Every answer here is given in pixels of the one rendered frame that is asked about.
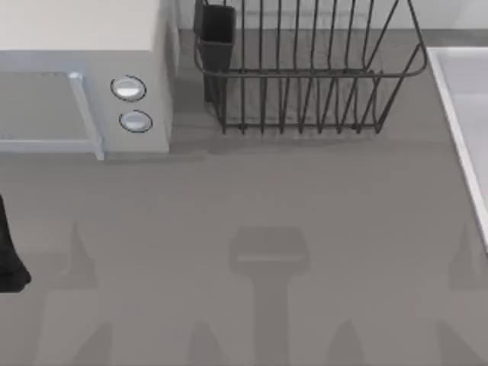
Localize black cutlery holder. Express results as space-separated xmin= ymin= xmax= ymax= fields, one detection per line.
xmin=194 ymin=0 xmax=237 ymax=103

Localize round silver microwave knob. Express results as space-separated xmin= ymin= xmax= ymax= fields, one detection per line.
xmin=118 ymin=109 xmax=154 ymax=134
xmin=110 ymin=75 xmax=148 ymax=103

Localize microwave oven glass door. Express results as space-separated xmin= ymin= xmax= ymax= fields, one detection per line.
xmin=0 ymin=70 xmax=105 ymax=161

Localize pale microwave oven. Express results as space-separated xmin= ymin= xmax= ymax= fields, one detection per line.
xmin=0 ymin=0 xmax=181 ymax=161

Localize black wire dish rack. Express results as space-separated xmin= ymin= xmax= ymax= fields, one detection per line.
xmin=193 ymin=0 xmax=428 ymax=136

